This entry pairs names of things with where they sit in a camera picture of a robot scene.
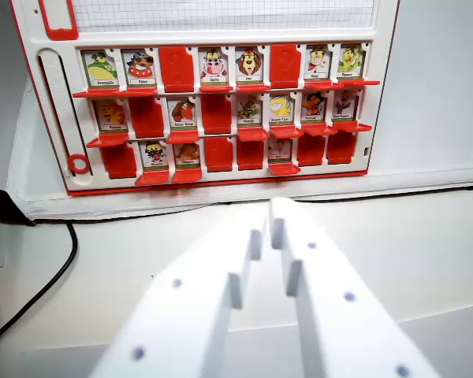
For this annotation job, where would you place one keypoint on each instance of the red board flap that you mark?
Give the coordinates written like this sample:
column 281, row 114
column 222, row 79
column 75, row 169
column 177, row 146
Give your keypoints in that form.
column 96, row 93

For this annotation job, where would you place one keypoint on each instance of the red and white game board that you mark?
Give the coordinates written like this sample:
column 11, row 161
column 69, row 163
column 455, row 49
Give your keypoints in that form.
column 228, row 118

